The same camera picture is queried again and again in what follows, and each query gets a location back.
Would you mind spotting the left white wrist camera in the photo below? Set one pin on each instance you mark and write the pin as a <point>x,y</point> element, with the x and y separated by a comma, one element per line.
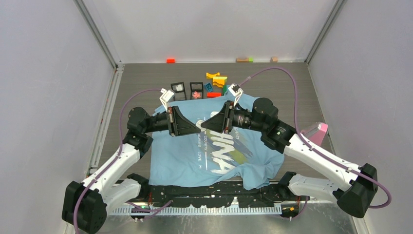
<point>166,96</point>

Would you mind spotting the light blue printed t-shirt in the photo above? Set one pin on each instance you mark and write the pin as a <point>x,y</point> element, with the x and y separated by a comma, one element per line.
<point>208,157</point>

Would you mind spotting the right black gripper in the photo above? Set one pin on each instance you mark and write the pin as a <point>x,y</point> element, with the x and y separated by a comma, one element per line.
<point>223,121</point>

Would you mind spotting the left black brooch box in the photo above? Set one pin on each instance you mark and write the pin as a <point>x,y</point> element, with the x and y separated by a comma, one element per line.
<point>180,92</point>

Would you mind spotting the right black brooch box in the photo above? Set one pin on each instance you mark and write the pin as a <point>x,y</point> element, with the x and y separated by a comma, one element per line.
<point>196,86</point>

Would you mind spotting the multicolour brick stack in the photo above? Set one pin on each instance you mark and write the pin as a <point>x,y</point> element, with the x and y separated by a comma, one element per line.
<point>225,89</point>

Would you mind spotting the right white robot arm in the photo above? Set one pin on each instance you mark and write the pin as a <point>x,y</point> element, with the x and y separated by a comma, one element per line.
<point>349,185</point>

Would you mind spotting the blue figure-eight block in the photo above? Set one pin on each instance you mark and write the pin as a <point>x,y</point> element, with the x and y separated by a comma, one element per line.
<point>209,87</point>

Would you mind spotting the pink leaf brooch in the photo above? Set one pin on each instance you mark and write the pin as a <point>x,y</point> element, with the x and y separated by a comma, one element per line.
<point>196,95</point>

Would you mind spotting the tan arch wooden block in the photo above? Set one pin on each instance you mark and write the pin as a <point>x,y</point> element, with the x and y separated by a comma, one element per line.
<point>242,60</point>

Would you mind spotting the black brooch box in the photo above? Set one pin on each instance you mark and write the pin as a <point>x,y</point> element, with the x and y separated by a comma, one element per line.
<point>196,86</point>
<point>180,92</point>

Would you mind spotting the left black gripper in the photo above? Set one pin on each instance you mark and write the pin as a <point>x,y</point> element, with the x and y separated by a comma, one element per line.
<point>178,125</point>

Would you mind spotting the yellow arch block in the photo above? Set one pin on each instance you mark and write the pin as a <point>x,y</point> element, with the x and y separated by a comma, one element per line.
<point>212,76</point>

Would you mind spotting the red flat block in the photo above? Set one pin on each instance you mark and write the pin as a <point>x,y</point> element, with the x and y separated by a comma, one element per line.
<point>213,94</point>

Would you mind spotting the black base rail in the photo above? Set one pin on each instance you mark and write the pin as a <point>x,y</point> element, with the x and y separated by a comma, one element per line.
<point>218,195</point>

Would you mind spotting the pink white object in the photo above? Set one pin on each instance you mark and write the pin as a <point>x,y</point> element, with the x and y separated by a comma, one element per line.
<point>316,132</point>

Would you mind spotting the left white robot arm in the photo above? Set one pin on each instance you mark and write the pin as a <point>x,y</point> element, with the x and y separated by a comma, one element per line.
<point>88,203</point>

